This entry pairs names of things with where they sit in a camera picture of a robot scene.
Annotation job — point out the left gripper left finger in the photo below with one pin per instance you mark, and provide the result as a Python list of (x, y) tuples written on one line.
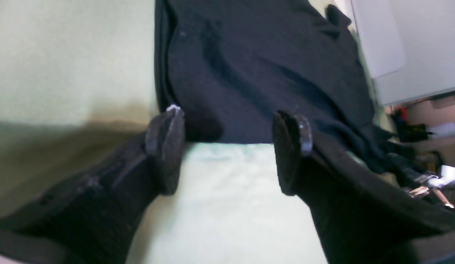
[(92, 217)]

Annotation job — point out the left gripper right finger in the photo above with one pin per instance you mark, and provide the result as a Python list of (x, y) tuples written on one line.
[(359, 218)]

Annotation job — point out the dark navy T-shirt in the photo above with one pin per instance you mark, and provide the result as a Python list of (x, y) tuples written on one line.
[(230, 65)]

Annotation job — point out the light green table cloth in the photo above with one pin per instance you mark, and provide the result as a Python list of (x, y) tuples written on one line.
[(77, 79)]

